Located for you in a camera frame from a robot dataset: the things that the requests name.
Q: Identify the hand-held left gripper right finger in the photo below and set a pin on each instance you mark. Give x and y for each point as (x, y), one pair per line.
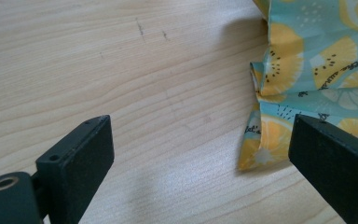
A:
(332, 158)

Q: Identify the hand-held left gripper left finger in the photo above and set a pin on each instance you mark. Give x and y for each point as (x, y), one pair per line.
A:
(74, 168)

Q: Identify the lemon print teal cloth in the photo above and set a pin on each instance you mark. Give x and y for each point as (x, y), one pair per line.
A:
(320, 71)

